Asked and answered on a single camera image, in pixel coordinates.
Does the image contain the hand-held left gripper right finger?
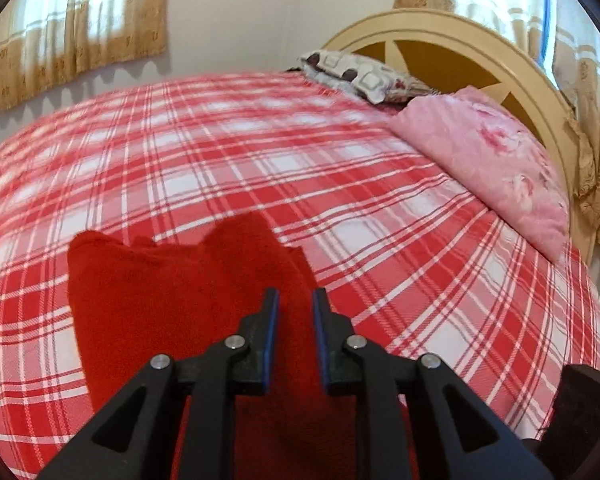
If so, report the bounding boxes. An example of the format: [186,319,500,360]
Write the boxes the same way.
[312,287,556,480]

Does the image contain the long beige lace curtain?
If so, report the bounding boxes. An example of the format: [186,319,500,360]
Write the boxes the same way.
[392,0,600,273]

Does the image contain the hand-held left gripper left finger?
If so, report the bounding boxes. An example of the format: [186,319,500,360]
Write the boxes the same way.
[40,287,281,480]

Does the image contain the pink floral pillow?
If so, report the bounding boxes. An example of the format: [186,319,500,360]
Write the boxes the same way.
[390,86,571,263]

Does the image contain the cream wooden headboard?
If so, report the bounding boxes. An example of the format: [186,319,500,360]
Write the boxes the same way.
[322,9,598,266]

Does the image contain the short beige lace curtain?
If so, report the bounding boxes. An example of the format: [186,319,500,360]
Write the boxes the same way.
[0,0,172,115]

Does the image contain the red plaid bed sheet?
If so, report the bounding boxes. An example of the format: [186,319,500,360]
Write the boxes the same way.
[0,71,600,476]

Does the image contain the red knit garment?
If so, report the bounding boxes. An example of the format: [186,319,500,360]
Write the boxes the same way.
[67,211,421,480]

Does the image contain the grey patterned pillow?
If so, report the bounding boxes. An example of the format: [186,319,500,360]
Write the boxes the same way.
[300,50,428,106]

